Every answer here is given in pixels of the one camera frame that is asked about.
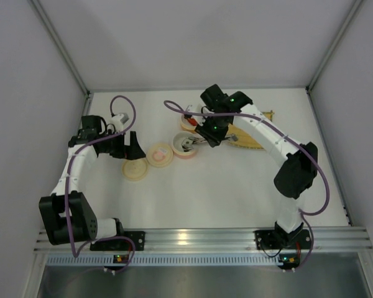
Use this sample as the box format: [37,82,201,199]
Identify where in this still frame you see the sushi roll green centre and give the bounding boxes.
[182,139,193,147]

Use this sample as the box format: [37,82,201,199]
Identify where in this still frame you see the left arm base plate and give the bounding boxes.
[90,230,145,251]

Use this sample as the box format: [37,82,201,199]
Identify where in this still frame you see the pink lunch box bowl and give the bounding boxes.
[171,131,198,160]

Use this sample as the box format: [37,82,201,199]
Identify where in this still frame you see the aluminium mounting rail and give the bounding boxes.
[34,228,372,253]

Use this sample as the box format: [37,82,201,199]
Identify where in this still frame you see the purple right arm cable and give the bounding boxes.
[163,99,330,271]

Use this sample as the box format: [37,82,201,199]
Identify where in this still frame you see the cream plain lid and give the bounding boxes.
[122,158,149,181]

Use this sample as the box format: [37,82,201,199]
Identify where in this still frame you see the right aluminium frame post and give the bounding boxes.
[305,0,366,95]

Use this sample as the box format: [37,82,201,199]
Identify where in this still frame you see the slotted cable duct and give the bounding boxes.
[46,253,296,267]

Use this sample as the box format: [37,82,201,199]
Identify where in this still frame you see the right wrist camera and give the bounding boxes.
[183,104,203,117]

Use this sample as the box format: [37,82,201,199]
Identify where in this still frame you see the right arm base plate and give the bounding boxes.
[254,229,312,251]

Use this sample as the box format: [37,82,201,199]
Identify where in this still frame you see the sushi roll orange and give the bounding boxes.
[182,143,194,152]

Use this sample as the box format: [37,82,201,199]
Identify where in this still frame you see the cream lid with pink ring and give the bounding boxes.
[146,142,173,168]

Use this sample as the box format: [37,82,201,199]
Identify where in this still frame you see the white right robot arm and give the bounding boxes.
[188,84,318,246]

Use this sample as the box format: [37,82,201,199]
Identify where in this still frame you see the orange lunch box bowl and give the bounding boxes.
[180,114,198,133]

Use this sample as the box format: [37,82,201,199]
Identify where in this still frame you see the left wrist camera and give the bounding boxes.
[110,113,129,131]

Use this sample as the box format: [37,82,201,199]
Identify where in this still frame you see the left aluminium frame post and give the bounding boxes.
[27,0,90,97]

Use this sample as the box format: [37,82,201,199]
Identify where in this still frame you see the red sausage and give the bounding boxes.
[184,115,196,126]

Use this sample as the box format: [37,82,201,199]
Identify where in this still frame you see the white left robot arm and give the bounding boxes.
[39,113,145,245]

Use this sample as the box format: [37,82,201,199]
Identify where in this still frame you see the bamboo sushi mat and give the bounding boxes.
[227,110,275,150]

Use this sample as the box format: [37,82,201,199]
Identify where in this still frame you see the metal tongs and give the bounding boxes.
[181,133,238,147]

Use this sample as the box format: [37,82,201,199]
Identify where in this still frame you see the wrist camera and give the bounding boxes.
[110,113,129,131]
[183,104,203,117]

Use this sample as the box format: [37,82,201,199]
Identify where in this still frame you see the aluminium frame post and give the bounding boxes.
[27,0,90,97]
[305,0,366,95]

